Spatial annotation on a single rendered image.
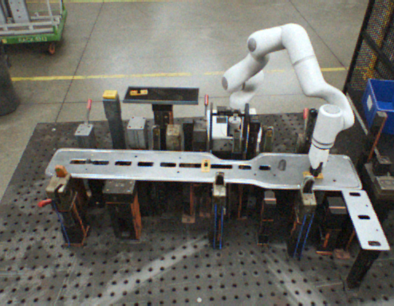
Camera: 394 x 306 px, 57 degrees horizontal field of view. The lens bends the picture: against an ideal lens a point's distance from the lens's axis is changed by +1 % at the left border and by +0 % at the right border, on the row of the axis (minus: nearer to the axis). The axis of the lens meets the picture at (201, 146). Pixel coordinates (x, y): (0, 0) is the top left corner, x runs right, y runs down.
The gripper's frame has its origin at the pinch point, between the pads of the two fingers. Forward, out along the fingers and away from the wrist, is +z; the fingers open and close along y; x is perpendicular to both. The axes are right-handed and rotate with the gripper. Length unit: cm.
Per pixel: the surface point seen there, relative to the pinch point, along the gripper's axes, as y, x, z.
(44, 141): -55, -148, 33
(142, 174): 2, -74, 3
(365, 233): 29.4, 13.6, 3.5
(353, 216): 21.2, 11.6, 3.6
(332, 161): -10.7, 10.9, 3.6
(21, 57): -309, -295, 103
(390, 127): -29, 41, -3
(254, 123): -23.0, -24.4, -7.4
